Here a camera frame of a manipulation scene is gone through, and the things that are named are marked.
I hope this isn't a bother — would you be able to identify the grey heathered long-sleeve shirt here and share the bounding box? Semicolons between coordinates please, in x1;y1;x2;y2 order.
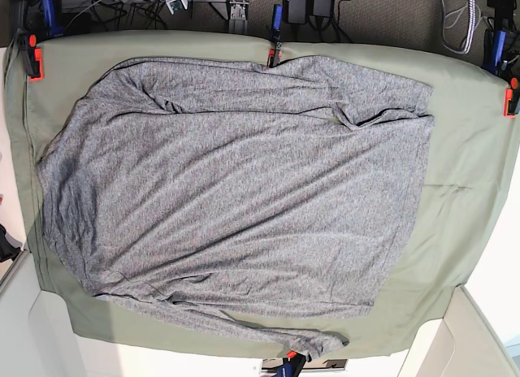
37;56;435;358

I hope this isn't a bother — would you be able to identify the top centre orange-black clamp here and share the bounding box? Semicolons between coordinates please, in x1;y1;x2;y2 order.
267;4;283;68

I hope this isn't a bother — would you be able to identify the orange-black clamp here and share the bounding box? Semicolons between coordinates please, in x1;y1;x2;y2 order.
267;4;283;68
17;33;44;81
503;77;520;118
275;351;311;377

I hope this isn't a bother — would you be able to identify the black power adapter left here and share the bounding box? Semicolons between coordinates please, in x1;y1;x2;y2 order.
282;0;307;25

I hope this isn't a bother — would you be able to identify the black power adapter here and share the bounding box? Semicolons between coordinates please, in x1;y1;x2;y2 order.
308;0;335;18
282;0;307;25

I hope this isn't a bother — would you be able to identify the bottom orange-black clamp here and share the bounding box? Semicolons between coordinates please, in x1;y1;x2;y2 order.
275;351;311;377

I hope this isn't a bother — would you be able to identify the black power adapter right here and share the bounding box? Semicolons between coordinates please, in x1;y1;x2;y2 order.
308;0;335;18

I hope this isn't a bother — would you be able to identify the green table cloth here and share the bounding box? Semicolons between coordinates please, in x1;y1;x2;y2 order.
1;31;519;358

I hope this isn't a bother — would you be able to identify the top left orange-black clamp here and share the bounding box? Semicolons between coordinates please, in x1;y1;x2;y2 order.
17;33;44;81

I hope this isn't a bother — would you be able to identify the right orange-black clamp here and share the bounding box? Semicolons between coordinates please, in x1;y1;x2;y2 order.
503;77;520;118

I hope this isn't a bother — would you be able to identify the grey metal table bracket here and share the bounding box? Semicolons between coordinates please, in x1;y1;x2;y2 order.
227;1;249;35

